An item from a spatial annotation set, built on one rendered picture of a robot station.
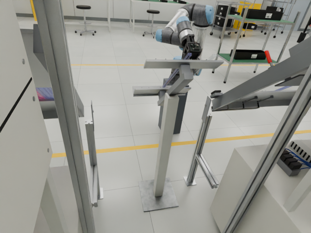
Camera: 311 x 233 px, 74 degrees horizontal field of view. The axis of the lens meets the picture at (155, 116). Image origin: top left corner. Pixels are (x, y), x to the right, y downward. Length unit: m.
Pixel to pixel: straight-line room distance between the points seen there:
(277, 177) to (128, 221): 0.92
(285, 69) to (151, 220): 1.16
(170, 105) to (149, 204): 0.77
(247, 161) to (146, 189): 0.81
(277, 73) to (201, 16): 0.84
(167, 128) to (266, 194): 0.55
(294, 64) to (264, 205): 0.59
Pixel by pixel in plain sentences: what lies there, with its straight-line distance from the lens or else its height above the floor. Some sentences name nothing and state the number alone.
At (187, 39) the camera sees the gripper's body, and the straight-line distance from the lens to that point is 1.14.
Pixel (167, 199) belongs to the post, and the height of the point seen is 0.01.
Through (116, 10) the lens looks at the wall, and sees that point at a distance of 7.65.
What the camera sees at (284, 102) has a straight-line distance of 1.63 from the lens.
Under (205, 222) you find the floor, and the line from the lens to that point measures 1.57.
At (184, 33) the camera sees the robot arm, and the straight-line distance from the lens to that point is 1.17.
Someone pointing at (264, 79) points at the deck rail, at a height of 1.01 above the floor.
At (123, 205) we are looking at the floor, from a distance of 1.55.
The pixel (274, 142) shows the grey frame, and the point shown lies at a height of 0.84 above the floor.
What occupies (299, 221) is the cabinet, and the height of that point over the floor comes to 0.62.
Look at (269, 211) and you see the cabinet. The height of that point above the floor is 0.55.
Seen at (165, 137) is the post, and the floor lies 0.57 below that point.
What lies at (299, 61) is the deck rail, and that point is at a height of 1.12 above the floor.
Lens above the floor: 1.31
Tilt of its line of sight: 34 degrees down
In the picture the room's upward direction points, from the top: 6 degrees clockwise
